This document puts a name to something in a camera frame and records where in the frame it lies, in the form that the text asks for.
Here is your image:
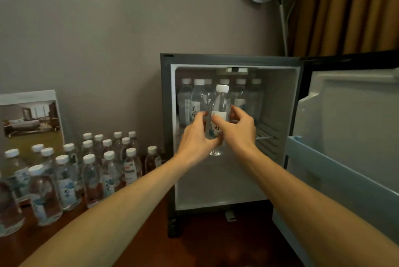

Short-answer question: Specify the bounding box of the grey mini fridge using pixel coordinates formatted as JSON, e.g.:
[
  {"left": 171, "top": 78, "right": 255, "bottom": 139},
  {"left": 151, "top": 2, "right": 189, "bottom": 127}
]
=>
[{"left": 160, "top": 53, "right": 305, "bottom": 239}]

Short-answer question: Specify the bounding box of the fridge thermostat light unit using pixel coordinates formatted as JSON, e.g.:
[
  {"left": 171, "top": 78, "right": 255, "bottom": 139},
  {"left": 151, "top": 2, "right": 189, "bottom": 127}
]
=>
[{"left": 216, "top": 67, "right": 250, "bottom": 76}]

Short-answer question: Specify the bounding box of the person's right forearm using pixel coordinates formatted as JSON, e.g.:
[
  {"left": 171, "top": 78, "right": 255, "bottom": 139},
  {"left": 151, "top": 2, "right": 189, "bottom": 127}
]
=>
[{"left": 243, "top": 147, "right": 399, "bottom": 267}]

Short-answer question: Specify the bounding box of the pale blue door shelf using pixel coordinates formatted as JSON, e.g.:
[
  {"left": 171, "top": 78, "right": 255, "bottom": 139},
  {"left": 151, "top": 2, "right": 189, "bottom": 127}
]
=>
[{"left": 285, "top": 135, "right": 399, "bottom": 245}]

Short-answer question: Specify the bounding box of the clear water bottle white cap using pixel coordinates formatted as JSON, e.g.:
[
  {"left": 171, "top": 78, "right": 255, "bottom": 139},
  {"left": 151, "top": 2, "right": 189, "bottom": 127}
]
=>
[{"left": 204, "top": 84, "right": 232, "bottom": 156}]

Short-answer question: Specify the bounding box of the person's right hand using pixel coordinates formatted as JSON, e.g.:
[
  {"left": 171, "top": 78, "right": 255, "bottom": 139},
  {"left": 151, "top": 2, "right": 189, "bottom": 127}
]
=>
[{"left": 218, "top": 105, "right": 260, "bottom": 156}]

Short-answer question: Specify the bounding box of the white wire fridge shelf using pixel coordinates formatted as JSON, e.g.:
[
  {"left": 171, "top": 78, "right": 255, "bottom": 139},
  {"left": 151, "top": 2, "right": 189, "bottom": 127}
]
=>
[{"left": 254, "top": 123, "right": 282, "bottom": 153}]

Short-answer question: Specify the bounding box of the standing room photo card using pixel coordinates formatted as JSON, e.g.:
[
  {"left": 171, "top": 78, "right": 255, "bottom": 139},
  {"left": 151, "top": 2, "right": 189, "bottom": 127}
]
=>
[{"left": 0, "top": 89, "right": 66, "bottom": 159}]

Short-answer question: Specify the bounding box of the brown curtain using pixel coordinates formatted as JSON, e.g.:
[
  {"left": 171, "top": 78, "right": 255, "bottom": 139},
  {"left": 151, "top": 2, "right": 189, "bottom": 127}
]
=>
[{"left": 288, "top": 0, "right": 399, "bottom": 57}]

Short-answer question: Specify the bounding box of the group of table water bottles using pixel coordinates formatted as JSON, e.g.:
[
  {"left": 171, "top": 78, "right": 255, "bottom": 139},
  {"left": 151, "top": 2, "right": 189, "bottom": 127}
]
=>
[{"left": 0, "top": 131, "right": 163, "bottom": 238}]

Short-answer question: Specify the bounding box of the person's left hand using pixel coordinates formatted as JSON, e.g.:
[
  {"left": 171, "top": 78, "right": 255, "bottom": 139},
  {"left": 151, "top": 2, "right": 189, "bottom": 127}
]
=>
[{"left": 175, "top": 110, "right": 224, "bottom": 166}]

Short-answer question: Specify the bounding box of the row of chilled water bottles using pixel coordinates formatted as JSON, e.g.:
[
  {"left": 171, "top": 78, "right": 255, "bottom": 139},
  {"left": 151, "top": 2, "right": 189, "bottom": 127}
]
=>
[{"left": 177, "top": 77, "right": 264, "bottom": 128}]

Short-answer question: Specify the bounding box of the person's left forearm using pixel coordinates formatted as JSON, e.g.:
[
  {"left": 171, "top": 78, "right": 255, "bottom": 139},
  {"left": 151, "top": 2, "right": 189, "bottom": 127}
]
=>
[{"left": 19, "top": 151, "right": 187, "bottom": 267}]

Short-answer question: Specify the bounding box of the mini fridge door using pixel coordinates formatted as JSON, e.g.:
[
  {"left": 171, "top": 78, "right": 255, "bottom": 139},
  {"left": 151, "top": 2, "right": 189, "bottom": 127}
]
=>
[{"left": 272, "top": 50, "right": 399, "bottom": 267}]

